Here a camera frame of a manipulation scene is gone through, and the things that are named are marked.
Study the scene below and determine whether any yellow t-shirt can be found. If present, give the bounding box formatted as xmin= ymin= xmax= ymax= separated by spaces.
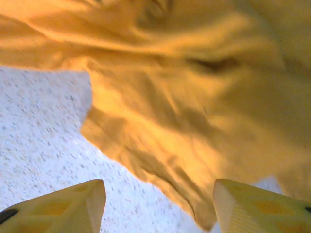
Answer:
xmin=0 ymin=0 xmax=311 ymax=231

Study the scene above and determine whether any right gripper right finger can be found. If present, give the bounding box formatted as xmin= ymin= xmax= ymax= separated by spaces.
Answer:
xmin=213 ymin=179 xmax=311 ymax=233

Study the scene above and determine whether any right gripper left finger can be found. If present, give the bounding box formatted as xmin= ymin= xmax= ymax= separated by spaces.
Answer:
xmin=0 ymin=179 xmax=107 ymax=233

